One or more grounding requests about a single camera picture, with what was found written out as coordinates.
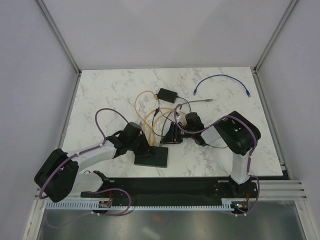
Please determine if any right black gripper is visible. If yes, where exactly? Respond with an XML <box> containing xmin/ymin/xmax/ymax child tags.
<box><xmin>160</xmin><ymin>122</ymin><xmax>195</xmax><ymax>145</ymax></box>

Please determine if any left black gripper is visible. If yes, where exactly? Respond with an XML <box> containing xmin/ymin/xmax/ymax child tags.
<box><xmin>128</xmin><ymin>133</ymin><xmax>155</xmax><ymax>158</ymax></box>

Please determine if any yellow ethernet cable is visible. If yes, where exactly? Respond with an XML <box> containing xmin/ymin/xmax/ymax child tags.
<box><xmin>142</xmin><ymin>107</ymin><xmax>173</xmax><ymax>146</ymax></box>
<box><xmin>134</xmin><ymin>91</ymin><xmax>159</xmax><ymax>126</ymax></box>
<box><xmin>148</xmin><ymin>113</ymin><xmax>176</xmax><ymax>146</ymax></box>

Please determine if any black network switch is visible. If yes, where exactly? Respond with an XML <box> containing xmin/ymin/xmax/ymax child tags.
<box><xmin>134</xmin><ymin>146</ymin><xmax>169</xmax><ymax>168</ymax></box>

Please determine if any black power cord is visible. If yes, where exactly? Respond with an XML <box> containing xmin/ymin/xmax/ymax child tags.
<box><xmin>151</xmin><ymin>96</ymin><xmax>230</xmax><ymax>149</ymax></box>

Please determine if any blue ethernet cable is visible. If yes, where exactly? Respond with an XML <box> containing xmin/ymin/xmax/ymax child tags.
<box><xmin>193</xmin><ymin>74</ymin><xmax>252</xmax><ymax>98</ymax></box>

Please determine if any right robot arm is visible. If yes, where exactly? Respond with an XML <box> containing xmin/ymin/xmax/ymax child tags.
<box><xmin>160</xmin><ymin>111</ymin><xmax>261</xmax><ymax>197</ymax></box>

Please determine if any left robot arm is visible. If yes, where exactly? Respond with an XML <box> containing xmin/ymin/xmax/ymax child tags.
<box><xmin>34</xmin><ymin>122</ymin><xmax>155</xmax><ymax>203</ymax></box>

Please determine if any black power adapter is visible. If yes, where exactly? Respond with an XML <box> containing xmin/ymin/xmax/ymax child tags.
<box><xmin>156</xmin><ymin>88</ymin><xmax>178</xmax><ymax>104</ymax></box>

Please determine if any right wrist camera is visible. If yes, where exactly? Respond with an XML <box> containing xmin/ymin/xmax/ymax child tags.
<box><xmin>175</xmin><ymin>111</ymin><xmax>187</xmax><ymax>125</ymax></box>

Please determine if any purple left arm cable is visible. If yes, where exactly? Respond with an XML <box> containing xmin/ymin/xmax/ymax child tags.
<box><xmin>38</xmin><ymin>107</ymin><xmax>133</xmax><ymax>228</ymax></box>

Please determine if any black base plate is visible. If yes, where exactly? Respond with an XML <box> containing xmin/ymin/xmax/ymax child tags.
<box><xmin>80</xmin><ymin>177</ymin><xmax>258</xmax><ymax>207</ymax></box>

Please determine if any white slotted cable duct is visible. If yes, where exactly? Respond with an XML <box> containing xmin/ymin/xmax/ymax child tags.
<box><xmin>45</xmin><ymin>199</ymin><xmax>234</xmax><ymax>211</ymax></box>

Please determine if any aluminium frame rail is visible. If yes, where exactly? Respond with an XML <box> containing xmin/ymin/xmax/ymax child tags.
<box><xmin>34</xmin><ymin>178</ymin><xmax>308</xmax><ymax>201</ymax></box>

